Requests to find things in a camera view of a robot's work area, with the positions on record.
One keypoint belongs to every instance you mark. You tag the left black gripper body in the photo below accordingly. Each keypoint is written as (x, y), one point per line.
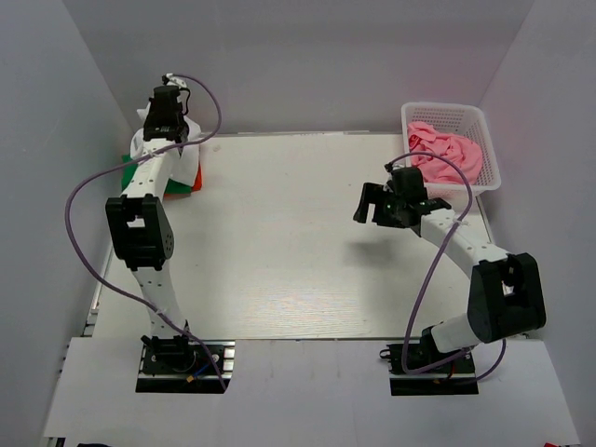
(165, 132)

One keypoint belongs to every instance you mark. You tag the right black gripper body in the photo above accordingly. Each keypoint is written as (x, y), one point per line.
(378, 210)

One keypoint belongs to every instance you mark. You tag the white t shirt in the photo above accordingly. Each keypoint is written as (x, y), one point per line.
(187, 169)

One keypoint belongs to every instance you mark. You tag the pink t shirt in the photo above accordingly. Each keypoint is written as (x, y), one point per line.
(463, 152)

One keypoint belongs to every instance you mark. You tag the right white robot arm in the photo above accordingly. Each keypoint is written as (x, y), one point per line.
(505, 293)

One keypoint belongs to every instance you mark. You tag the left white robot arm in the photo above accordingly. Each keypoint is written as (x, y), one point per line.
(141, 234)

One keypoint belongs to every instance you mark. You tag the green folded t shirt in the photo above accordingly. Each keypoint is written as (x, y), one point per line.
(177, 186)

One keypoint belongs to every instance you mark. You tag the orange folded t shirt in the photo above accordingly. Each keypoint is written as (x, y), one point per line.
(198, 180)

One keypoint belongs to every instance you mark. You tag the white plastic basket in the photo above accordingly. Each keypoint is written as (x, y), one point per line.
(462, 120)

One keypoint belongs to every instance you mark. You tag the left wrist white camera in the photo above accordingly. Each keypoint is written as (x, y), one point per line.
(173, 80)

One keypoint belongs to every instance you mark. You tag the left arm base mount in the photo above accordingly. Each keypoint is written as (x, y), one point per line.
(180, 366)

